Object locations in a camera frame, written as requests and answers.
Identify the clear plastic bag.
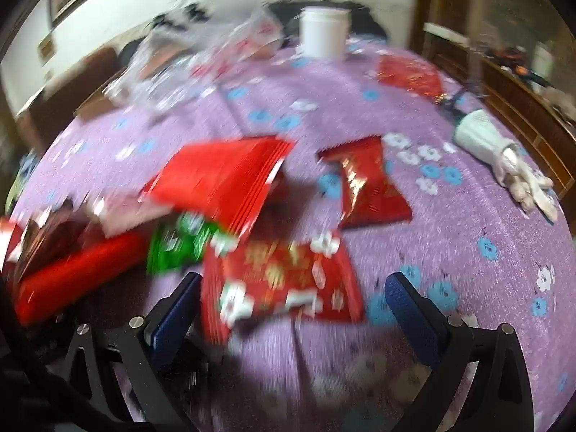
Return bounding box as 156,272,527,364
103,0,289,111

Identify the wooden cabinet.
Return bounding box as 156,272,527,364
423,22,576,199

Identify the pink white snack packet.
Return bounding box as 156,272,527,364
101,193,174,237

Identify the black leather sofa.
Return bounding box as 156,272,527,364
265,0,390,41

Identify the red patterned packet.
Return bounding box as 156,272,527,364
377,54,446,99

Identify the dark red snack packet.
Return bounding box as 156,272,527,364
317,135,412,229

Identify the white plastic jar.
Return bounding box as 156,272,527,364
298,5,351,60

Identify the red gold print snack packet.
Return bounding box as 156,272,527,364
200,231,365,343

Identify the dark brown snack packet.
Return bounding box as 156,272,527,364
20,202,91,275

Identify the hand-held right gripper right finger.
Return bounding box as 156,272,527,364
384,272,536,432

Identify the red rimmed white tray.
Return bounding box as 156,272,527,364
0,218,149,325

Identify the brown armchair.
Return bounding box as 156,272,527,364
18,47,131,131

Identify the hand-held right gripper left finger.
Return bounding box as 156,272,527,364
63,272,203,432

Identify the floral bed blanket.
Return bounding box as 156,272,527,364
4,153,37,208

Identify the bright red flat packet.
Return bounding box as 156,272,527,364
139,136,295,239

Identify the small dark tool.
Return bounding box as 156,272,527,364
434,90,473,122

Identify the purple floral tablecloth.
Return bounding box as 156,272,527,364
9,36,572,432

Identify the green snack packet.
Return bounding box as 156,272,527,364
148,211,226,275

